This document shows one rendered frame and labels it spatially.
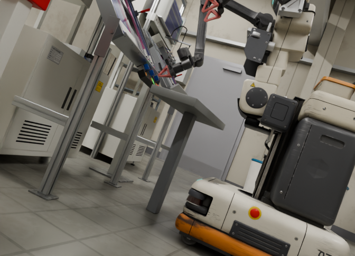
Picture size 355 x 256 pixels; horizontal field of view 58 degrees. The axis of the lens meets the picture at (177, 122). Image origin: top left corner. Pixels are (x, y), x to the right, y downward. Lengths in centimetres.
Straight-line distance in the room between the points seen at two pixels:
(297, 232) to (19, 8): 124
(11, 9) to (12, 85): 51
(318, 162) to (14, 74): 132
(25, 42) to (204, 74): 490
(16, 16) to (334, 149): 124
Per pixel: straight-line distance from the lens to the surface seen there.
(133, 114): 231
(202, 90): 611
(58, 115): 136
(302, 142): 141
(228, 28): 652
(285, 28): 172
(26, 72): 153
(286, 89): 592
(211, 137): 586
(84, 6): 233
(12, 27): 112
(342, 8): 622
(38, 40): 155
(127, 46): 150
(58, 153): 135
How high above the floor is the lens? 38
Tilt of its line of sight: 4 degrees up
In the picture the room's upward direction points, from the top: 22 degrees clockwise
